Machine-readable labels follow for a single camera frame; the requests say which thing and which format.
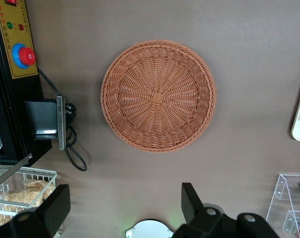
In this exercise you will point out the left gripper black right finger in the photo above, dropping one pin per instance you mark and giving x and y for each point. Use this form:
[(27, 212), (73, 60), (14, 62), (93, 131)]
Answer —
[(193, 208)]

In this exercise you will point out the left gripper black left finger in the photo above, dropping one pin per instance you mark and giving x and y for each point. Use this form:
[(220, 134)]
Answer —
[(54, 210)]

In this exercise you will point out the round brown wicker basket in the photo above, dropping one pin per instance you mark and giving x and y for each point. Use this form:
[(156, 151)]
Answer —
[(157, 99)]

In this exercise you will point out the clear bag of crackers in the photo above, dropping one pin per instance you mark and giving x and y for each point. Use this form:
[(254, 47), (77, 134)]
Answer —
[(37, 192), (16, 199), (3, 219)]

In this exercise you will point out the silver metal bar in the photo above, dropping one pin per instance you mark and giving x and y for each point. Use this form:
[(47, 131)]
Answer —
[(11, 171)]

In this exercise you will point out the clear acrylic bottle rack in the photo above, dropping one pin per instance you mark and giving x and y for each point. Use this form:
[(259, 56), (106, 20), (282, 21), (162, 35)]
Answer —
[(281, 193)]

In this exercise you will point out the black box with metal plate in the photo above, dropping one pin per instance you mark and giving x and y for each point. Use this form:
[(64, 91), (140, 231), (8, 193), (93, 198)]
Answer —
[(40, 119)]

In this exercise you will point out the black power plug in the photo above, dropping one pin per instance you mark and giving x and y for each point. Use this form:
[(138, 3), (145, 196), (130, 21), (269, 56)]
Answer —
[(70, 111)]

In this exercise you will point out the black sealing machine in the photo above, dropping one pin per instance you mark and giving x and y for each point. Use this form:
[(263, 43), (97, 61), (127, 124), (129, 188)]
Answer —
[(1, 111)]

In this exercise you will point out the red emergency stop button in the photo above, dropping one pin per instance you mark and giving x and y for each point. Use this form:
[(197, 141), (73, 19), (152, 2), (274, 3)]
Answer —
[(25, 56)]

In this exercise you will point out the red indicator light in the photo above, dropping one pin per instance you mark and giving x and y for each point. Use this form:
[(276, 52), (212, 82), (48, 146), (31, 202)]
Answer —
[(21, 27)]

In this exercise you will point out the green indicator light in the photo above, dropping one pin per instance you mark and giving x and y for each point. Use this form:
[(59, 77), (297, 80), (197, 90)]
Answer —
[(9, 24)]

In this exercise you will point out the yellow control panel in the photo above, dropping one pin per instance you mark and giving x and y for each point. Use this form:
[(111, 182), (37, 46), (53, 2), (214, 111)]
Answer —
[(23, 15)]

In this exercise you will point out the red rocker switch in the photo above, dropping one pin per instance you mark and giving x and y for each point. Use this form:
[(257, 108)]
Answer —
[(11, 2)]

